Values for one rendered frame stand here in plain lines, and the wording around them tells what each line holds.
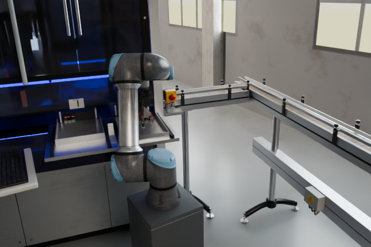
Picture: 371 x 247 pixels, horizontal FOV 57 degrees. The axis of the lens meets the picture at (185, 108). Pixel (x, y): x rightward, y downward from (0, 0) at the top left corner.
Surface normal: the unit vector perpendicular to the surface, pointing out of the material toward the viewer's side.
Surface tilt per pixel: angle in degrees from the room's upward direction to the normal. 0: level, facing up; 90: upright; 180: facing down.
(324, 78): 90
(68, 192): 90
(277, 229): 0
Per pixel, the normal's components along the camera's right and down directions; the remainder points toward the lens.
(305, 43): -0.86, 0.19
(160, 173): 0.01, 0.33
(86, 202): 0.31, 0.31
